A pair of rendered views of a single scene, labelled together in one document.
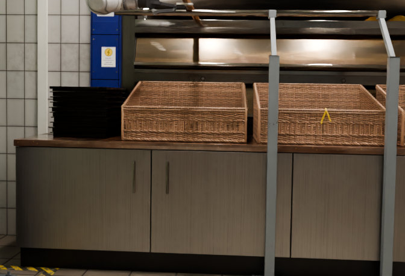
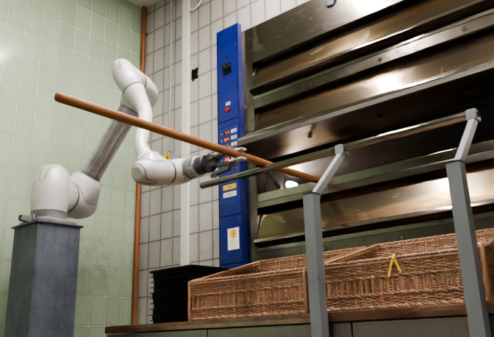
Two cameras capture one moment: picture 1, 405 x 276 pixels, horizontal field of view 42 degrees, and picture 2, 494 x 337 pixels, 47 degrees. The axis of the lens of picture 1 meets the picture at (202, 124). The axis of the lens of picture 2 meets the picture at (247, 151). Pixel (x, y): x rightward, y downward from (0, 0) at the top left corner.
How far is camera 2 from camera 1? 1.36 m
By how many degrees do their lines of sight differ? 41
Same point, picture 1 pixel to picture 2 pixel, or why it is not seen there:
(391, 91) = (456, 211)
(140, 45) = (264, 221)
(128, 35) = (252, 213)
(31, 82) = not seen: hidden behind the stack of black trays
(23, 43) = (172, 238)
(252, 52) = (374, 207)
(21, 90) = not seen: hidden behind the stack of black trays
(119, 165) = not seen: outside the picture
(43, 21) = (184, 213)
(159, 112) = (220, 285)
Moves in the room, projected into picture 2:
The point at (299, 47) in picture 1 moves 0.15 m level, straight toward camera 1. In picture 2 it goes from (431, 190) to (409, 184)
